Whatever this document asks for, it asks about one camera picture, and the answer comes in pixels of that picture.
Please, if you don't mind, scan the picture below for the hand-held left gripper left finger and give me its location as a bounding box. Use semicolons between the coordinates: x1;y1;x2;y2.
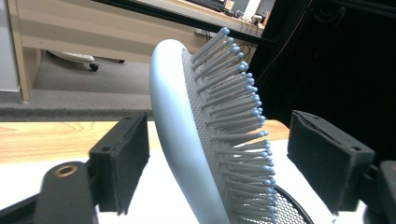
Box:
89;112;150;216

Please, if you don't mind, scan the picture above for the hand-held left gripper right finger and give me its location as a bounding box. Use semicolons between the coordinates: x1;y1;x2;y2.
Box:
287;109;376;215

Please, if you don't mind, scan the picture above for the black mesh pen holder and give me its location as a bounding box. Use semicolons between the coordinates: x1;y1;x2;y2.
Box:
248;184;316;224

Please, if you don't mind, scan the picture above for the light blue hairbrush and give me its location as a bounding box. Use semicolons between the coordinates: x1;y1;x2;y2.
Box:
149;27;279;224

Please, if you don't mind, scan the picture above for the white table cover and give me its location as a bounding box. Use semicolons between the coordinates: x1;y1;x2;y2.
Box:
0;120;368;224

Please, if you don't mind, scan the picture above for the black curtain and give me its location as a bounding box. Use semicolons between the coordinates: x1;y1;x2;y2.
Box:
247;0;396;164

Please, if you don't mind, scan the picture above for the office chair base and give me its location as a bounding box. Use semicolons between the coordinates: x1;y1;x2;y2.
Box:
46;49;126;72

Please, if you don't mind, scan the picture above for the wooden office desk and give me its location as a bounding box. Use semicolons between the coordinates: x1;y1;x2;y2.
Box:
7;0;266;103

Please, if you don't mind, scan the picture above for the black keyboard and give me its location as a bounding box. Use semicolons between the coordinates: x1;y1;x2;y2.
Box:
192;0;231;13

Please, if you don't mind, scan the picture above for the black hanging cable bundle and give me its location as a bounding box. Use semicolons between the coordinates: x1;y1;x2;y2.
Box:
237;18;260;63

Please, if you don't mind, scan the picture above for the black horizontal rail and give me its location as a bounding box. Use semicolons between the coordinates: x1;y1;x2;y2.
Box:
92;0;276;47

